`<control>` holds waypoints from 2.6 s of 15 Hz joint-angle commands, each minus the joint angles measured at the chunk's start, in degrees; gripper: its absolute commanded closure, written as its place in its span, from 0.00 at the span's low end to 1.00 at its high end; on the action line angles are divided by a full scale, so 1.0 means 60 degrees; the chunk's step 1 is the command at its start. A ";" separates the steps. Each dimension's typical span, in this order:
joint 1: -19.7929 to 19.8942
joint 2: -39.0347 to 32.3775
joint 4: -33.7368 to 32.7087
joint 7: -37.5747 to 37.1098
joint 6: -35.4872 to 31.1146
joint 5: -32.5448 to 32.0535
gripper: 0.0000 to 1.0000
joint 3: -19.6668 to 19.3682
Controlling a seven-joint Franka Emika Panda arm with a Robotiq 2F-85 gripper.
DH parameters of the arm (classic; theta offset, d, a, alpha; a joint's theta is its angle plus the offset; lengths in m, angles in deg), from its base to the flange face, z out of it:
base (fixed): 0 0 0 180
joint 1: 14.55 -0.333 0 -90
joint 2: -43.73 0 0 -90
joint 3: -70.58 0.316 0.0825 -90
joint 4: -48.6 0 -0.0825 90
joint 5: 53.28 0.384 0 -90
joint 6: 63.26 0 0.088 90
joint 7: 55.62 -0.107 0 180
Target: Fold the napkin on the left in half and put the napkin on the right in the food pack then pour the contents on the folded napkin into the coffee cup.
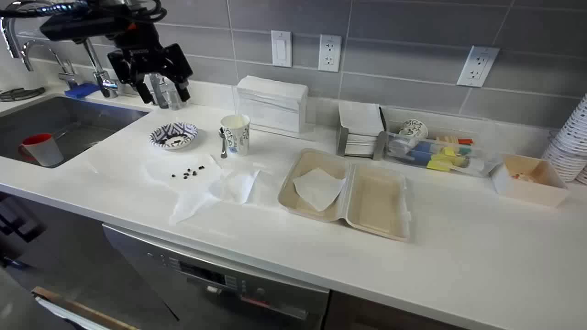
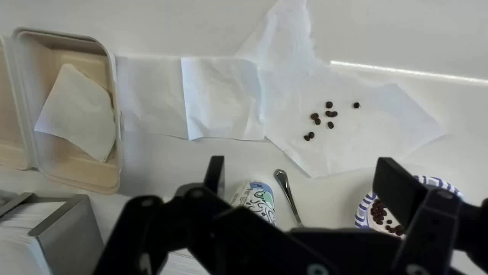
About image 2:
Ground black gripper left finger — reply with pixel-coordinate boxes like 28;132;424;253
94;154;338;275

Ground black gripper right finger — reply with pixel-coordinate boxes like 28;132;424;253
373;157;488;275

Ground large embossed white paper towel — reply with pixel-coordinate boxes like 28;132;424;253
234;0;447;180

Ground white paper napkin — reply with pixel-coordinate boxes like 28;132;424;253
115;53;267;142
34;62;118;165

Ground pile of coffee beans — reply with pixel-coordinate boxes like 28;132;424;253
370;197;408;238

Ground metal napkin holder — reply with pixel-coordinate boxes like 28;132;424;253
0;189;107;275

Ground patterned paper cup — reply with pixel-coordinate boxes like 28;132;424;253
231;177;278;226

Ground beige clamshell food container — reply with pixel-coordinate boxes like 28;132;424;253
0;25;124;195

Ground blue patterned paper plate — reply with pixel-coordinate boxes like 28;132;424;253
353;174;466;241

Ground metal spoon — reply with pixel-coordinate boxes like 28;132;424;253
273;168;305;229

